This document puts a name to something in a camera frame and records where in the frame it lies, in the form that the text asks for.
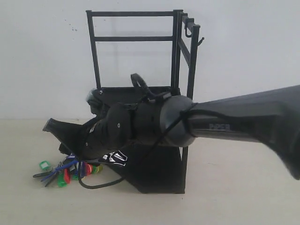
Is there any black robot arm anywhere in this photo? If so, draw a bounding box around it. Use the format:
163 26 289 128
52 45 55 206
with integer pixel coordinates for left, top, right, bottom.
43 85 300 180

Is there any colourful key tag bunch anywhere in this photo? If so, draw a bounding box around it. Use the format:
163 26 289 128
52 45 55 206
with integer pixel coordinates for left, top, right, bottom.
32 154 103 188

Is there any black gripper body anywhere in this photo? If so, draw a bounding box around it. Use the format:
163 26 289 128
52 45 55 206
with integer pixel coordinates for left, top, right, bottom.
80 103 137 161

